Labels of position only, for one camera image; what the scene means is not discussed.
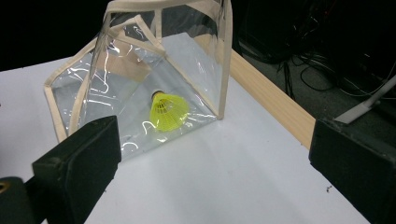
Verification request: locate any yellow shuttlecock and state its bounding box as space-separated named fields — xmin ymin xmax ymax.
xmin=148 ymin=90 xmax=191 ymax=133

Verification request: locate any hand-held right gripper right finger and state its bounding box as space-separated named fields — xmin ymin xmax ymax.
xmin=308 ymin=119 xmax=396 ymax=224

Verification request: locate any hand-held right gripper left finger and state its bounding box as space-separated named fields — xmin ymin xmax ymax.
xmin=32 ymin=115 xmax=122 ymax=224

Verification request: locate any white stand leg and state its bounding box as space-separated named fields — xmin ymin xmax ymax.
xmin=333 ymin=74 xmax=396 ymax=125

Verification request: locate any clear plastic bag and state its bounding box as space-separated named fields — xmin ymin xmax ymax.
xmin=43 ymin=0 xmax=233 ymax=162

